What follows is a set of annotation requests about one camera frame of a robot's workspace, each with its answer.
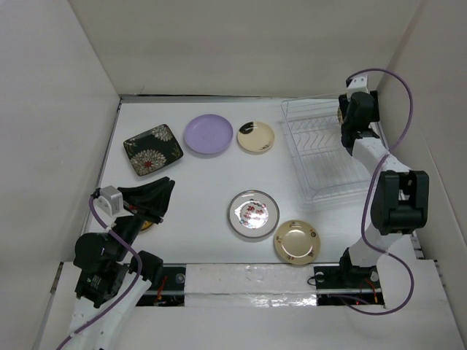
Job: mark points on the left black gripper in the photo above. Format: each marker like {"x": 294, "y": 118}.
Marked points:
{"x": 150, "y": 200}

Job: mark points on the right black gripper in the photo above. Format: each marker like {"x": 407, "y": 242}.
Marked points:
{"x": 374, "y": 116}

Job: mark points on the small yellow patterned plate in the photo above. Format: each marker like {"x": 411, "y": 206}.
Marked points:
{"x": 146, "y": 226}

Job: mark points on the black floral rectangular plate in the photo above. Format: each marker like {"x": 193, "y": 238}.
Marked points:
{"x": 152, "y": 150}

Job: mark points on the lilac round plate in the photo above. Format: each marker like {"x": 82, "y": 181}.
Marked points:
{"x": 208, "y": 134}

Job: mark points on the white plate with red characters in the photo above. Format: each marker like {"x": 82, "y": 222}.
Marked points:
{"x": 253, "y": 214}

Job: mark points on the cream plate with black patch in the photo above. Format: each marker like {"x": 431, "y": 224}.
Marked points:
{"x": 255, "y": 137}

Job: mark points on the cream plate with small flowers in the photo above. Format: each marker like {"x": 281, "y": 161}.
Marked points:
{"x": 297, "y": 242}

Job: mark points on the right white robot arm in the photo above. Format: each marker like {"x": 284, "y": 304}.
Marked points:
{"x": 397, "y": 202}

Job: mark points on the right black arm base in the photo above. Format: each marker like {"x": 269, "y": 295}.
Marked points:
{"x": 334, "y": 289}

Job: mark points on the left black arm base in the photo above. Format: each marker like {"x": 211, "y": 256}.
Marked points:
{"x": 170, "y": 290}

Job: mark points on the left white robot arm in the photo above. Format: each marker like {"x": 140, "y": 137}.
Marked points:
{"x": 113, "y": 276}

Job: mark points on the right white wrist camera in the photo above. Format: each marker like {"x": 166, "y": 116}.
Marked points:
{"x": 357, "y": 83}

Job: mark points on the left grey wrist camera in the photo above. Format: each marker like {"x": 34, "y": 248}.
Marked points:
{"x": 110, "y": 200}

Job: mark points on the white wire dish rack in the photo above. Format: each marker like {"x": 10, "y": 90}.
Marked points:
{"x": 313, "y": 131}

